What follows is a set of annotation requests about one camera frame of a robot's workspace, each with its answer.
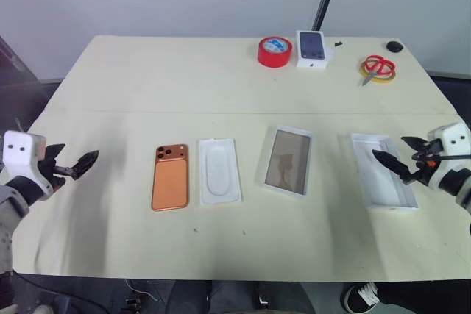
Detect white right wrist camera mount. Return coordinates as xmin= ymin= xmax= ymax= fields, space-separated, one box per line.
xmin=426 ymin=121 xmax=471 ymax=190

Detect white empty box base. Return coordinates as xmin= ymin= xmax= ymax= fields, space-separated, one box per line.
xmin=348 ymin=132 xmax=421 ymax=216

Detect white box lid phone print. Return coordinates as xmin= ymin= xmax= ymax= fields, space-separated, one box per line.
xmin=263 ymin=124 xmax=314 ymax=199

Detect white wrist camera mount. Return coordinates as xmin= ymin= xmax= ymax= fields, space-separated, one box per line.
xmin=1 ymin=130 xmax=52 ymax=201
xmin=426 ymin=121 xmax=471 ymax=190

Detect red tape roll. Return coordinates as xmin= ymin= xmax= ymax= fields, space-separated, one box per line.
xmin=256 ymin=36 xmax=293 ymax=70

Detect black floor cable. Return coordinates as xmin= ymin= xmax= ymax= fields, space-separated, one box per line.
xmin=10 ymin=272 xmax=111 ymax=314

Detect red handled scissors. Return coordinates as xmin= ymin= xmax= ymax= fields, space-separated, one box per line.
xmin=361 ymin=54 xmax=396 ymax=88

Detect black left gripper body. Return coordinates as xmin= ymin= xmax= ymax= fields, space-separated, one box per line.
xmin=37 ymin=158 xmax=74 ymax=193

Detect white box dark phone print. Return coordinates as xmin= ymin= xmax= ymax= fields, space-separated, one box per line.
xmin=295 ymin=29 xmax=334 ymax=71

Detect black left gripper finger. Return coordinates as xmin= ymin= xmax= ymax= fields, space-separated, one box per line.
xmin=70 ymin=149 xmax=100 ymax=181
xmin=45 ymin=143 xmax=67 ymax=163

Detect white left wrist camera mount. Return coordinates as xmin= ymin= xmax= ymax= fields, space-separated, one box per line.
xmin=1 ymin=130 xmax=52 ymax=201

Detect white floor cable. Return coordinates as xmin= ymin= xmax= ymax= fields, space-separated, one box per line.
xmin=124 ymin=278 xmax=160 ymax=303

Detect orange smartphone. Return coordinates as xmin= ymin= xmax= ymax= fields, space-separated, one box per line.
xmin=150 ymin=143 xmax=191 ymax=213

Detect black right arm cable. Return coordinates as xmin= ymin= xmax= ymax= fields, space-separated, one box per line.
xmin=428 ymin=153 xmax=471 ymax=163

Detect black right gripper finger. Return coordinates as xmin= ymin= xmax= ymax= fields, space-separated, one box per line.
xmin=400 ymin=136 xmax=428 ymax=154
xmin=371 ymin=149 xmax=411 ymax=179

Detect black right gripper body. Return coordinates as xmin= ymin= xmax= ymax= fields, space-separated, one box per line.
xmin=400 ymin=138 xmax=443 ymax=186

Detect white paper tray insert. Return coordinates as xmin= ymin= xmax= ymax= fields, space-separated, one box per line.
xmin=198 ymin=138 xmax=245 ymax=207

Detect yellow tape roll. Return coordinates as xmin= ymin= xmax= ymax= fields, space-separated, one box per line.
xmin=359 ymin=59 xmax=398 ymax=84

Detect black and white sneaker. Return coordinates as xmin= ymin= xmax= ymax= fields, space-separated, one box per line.
xmin=343 ymin=281 xmax=380 ymax=314

